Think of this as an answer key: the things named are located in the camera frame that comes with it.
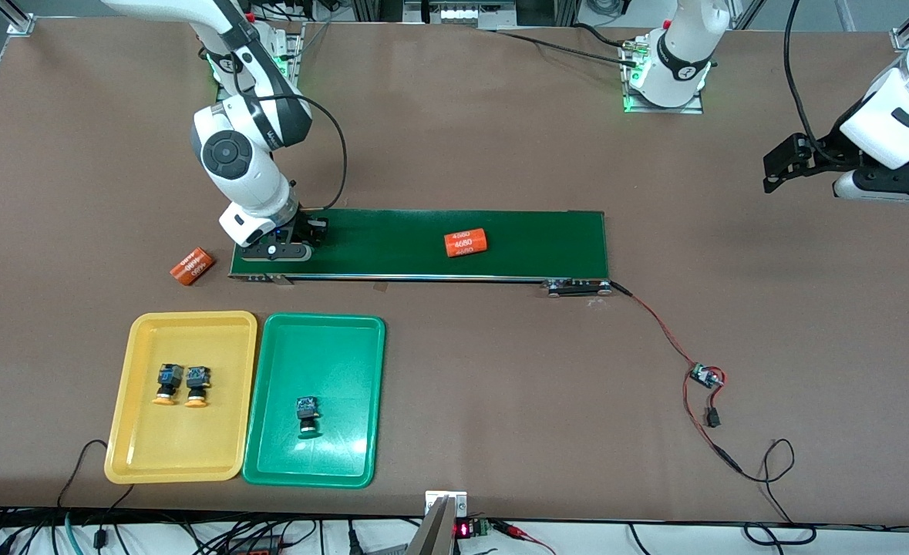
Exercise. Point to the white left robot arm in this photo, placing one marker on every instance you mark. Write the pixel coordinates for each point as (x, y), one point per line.
(897, 116)

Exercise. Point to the orange 4680 cylinder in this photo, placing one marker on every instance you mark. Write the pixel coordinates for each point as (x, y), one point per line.
(192, 267)
(466, 243)

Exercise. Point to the green plastic tray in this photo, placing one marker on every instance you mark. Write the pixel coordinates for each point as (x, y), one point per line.
(346, 354)

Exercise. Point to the silver rack device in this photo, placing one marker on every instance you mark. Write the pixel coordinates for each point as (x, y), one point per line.
(458, 11)

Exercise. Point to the red digit display module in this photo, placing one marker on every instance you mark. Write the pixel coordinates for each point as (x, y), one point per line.
(463, 529)

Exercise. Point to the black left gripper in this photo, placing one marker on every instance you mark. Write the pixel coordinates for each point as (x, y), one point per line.
(827, 149)

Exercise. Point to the small controller circuit board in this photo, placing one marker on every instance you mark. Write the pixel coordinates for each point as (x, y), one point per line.
(705, 376)

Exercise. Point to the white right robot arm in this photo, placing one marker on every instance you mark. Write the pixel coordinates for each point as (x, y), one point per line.
(238, 162)

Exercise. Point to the yellow mushroom push button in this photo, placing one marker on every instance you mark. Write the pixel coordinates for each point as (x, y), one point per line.
(198, 378)
(169, 376)

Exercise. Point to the yellow plastic tray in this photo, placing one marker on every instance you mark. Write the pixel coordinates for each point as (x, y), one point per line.
(207, 439)

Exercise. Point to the grey metal camera bracket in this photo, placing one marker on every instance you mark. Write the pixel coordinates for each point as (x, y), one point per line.
(435, 532)

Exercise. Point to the green mushroom push button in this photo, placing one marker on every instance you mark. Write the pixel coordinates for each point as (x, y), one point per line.
(308, 407)

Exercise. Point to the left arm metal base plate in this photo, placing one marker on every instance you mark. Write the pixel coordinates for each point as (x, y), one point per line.
(662, 109)

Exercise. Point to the green conveyor belt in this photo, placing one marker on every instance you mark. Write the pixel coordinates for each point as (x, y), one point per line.
(547, 243)

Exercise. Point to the aluminium frame post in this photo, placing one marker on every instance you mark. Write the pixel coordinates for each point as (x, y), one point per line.
(903, 38)
(21, 19)

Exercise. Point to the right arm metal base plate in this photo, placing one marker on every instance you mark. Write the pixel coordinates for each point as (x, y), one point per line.
(294, 54)

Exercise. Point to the long red black power lead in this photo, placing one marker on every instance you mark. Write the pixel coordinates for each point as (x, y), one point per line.
(728, 457)

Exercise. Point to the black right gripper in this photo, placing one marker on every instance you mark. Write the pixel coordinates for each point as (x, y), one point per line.
(305, 228)

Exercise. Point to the red clip lead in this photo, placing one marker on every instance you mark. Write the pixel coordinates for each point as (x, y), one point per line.
(517, 532)

